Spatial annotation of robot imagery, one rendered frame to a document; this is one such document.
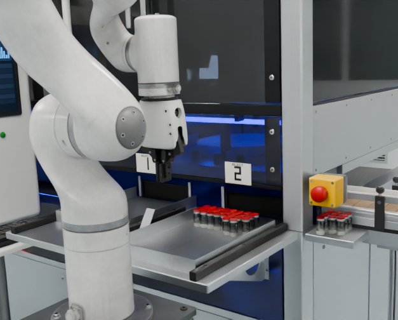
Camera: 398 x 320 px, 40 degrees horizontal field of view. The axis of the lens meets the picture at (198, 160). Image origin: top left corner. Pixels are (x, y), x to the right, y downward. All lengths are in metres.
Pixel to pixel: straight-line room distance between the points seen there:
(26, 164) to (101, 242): 1.07
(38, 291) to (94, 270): 1.35
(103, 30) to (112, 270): 0.46
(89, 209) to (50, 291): 1.33
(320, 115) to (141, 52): 0.59
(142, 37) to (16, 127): 0.97
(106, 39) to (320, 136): 0.66
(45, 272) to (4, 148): 0.56
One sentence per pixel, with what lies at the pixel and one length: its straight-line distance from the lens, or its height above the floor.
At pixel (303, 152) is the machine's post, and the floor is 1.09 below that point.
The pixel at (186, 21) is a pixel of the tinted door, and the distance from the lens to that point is 1.59.
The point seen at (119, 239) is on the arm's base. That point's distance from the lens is 0.99.
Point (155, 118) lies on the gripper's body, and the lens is 1.10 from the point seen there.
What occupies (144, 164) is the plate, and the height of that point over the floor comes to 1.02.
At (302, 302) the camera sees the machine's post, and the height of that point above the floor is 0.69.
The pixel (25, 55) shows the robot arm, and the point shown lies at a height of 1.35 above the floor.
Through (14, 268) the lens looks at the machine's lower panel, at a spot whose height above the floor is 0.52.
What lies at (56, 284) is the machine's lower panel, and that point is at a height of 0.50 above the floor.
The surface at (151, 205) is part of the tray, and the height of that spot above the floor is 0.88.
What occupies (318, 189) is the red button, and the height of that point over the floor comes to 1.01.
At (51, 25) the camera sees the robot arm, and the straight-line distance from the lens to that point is 0.88.
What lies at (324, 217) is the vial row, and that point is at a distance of 1.43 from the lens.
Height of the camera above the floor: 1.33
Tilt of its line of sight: 10 degrees down
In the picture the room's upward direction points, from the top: 2 degrees counter-clockwise
